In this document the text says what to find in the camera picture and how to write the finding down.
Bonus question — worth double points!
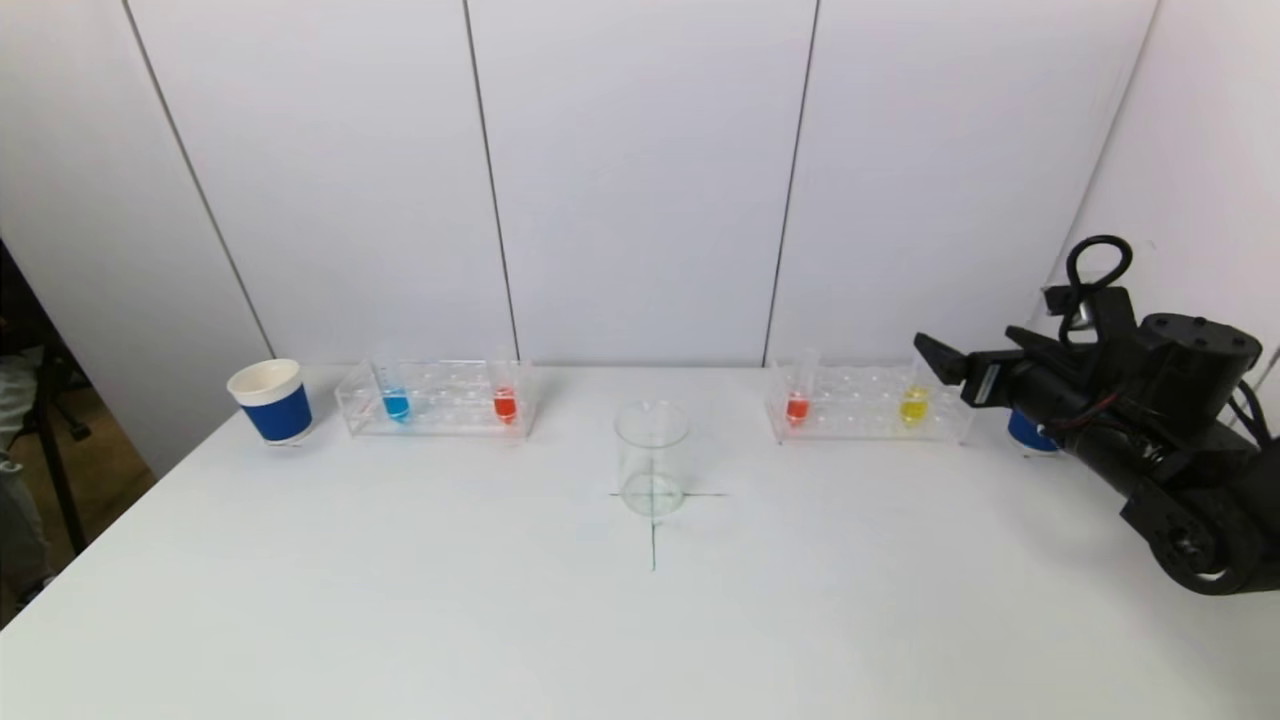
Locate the test tube with blue liquid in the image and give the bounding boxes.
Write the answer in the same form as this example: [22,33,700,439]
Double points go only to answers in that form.
[375,352,414,424]

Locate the clear acrylic test tube rack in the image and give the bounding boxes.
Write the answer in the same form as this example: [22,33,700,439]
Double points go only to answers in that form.
[336,360,534,439]
[765,362,976,446]

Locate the black tripod stand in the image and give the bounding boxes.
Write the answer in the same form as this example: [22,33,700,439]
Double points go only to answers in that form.
[25,340,93,556]

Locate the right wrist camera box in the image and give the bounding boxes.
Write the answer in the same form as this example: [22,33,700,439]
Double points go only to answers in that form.
[1043,286,1137,347]

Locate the clear glass beaker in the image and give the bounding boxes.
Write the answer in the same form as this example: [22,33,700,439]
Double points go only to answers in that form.
[613,401,691,519]

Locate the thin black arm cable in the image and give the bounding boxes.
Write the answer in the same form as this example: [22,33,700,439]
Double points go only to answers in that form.
[1064,235,1135,336]

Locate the test tube with yellow pigment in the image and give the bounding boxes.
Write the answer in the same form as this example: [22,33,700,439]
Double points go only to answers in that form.
[897,348,941,429]

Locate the test tube with red liquid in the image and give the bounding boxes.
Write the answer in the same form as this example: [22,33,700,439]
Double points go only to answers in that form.
[490,352,522,426]
[785,349,821,428]

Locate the blue white paper cup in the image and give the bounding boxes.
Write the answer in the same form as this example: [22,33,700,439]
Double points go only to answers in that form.
[1007,408,1061,458]
[228,359,315,446]

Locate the person in grey trousers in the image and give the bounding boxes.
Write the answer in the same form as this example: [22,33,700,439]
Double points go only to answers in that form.
[0,355,51,601]

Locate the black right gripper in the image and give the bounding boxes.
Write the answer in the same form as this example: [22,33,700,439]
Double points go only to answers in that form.
[913,325,1096,452]

